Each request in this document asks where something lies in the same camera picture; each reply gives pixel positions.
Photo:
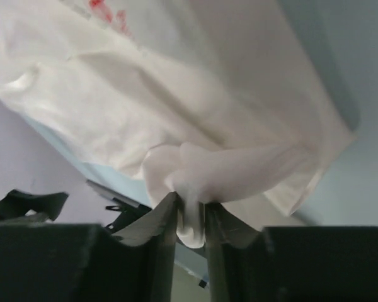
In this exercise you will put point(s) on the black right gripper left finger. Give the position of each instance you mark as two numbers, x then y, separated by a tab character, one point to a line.
41	260

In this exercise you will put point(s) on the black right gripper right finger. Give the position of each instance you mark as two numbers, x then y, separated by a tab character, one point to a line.
289	263

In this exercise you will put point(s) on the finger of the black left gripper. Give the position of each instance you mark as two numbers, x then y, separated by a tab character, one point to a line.
16	204

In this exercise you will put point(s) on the white t shirt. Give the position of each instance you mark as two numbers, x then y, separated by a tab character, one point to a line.
215	100

